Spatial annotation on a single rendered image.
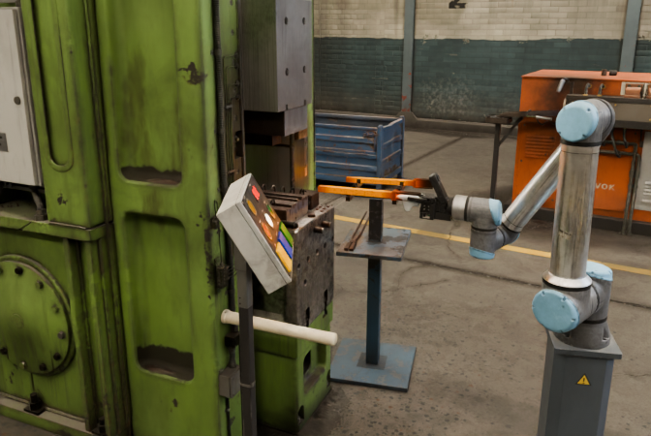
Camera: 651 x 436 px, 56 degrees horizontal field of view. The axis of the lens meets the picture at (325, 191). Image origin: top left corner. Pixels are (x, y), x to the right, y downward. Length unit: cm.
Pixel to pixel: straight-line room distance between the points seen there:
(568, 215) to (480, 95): 799
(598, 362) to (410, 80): 832
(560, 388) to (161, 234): 154
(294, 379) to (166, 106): 121
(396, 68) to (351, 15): 122
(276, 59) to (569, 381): 152
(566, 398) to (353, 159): 423
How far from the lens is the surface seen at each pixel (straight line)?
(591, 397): 242
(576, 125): 195
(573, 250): 206
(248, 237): 172
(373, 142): 608
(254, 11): 224
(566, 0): 964
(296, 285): 239
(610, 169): 559
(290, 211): 237
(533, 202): 225
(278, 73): 221
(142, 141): 231
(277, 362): 261
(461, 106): 1005
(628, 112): 536
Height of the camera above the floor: 167
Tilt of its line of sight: 15 degrees down
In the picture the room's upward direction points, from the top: straight up
